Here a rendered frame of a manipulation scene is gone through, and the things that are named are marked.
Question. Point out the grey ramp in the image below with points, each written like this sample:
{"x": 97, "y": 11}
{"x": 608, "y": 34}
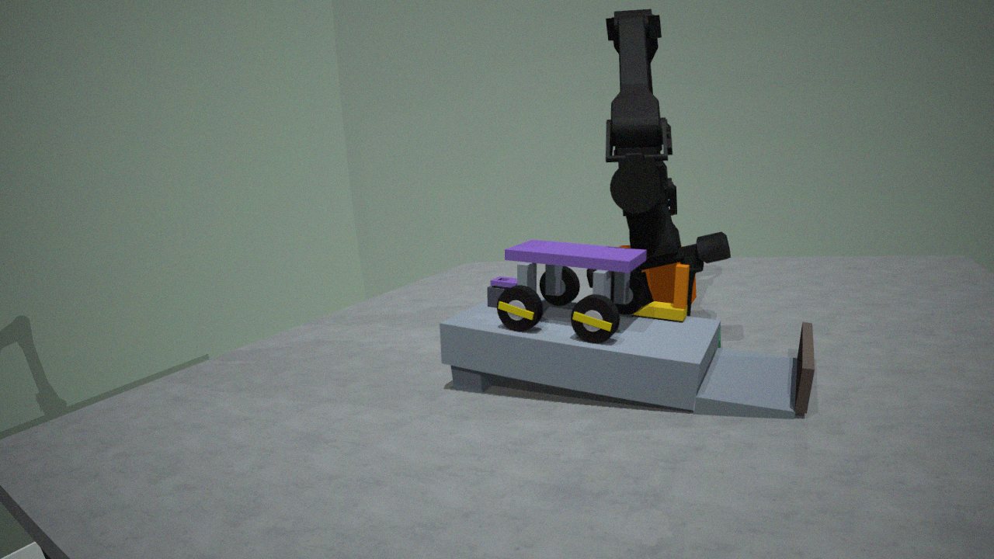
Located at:
{"x": 677, "y": 365}

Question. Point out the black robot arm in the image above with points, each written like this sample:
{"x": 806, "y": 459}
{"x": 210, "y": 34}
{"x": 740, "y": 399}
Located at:
{"x": 636, "y": 128}

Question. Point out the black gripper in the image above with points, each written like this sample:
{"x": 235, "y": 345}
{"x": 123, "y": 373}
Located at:
{"x": 653, "y": 231}

